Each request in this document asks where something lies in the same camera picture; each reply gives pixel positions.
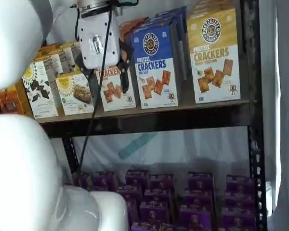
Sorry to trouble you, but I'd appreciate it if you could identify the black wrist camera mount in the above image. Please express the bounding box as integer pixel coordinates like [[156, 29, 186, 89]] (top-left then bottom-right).
[[109, 0, 139, 16]]

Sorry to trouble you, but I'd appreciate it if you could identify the brown wooden shelf board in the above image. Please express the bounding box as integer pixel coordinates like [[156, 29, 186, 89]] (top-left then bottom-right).
[[35, 99, 250, 124]]

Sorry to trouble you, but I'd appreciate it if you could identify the purple macaroni box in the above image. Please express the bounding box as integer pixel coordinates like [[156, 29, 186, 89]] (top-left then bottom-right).
[[226, 175, 255, 193], [117, 185, 142, 205], [139, 201, 171, 224], [221, 206, 258, 231], [131, 221, 160, 231], [124, 201, 141, 226], [143, 189, 171, 205], [223, 190, 256, 209], [183, 189, 213, 207], [160, 222, 182, 231], [73, 172, 94, 191], [149, 174, 174, 193], [125, 169, 150, 191], [179, 205, 213, 231], [92, 171, 118, 191], [187, 172, 214, 191]]

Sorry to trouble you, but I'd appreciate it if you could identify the teal strip behind sheet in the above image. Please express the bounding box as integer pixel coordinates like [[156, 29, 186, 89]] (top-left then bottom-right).
[[118, 133, 148, 160]]

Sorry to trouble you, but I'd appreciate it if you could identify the black cable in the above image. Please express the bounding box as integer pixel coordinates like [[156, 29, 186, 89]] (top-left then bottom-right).
[[69, 0, 118, 175]]

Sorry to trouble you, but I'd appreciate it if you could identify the yellow white snack bar box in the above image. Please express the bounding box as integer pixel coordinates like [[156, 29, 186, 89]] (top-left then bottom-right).
[[54, 73, 95, 116]]

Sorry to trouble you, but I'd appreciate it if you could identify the white plastic curtain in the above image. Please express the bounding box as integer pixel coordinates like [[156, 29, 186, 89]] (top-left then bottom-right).
[[257, 0, 289, 231]]

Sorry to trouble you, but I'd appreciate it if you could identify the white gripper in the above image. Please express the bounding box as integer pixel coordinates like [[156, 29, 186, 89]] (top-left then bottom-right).
[[74, 11, 135, 98]]

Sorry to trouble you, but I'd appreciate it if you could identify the white plastic backdrop sheet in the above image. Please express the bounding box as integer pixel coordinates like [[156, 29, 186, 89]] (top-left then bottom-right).
[[49, 126, 252, 179]]

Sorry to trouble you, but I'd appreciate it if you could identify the white box with dark crackers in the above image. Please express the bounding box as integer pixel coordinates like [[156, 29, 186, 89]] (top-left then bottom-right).
[[21, 60, 59, 119]]

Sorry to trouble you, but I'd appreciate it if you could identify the yellow topped white snack box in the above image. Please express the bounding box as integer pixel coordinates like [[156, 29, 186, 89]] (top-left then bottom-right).
[[71, 42, 84, 72], [57, 45, 74, 74], [35, 44, 63, 73]]

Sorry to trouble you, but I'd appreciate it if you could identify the black metal shelving rack frame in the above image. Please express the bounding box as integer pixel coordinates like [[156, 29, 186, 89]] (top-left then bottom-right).
[[38, 0, 268, 231]]

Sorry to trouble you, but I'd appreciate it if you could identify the orange snack box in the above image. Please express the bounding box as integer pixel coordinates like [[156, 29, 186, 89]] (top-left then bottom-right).
[[0, 83, 25, 116]]

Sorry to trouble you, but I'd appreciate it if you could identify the blue white pretzel crackers box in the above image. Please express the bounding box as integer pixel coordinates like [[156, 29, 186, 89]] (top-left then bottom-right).
[[155, 6, 191, 81], [131, 18, 184, 110]]

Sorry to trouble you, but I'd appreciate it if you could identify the orange white pretzel crackers box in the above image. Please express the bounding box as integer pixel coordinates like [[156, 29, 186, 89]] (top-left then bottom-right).
[[119, 16, 150, 45], [93, 64, 137, 112]]

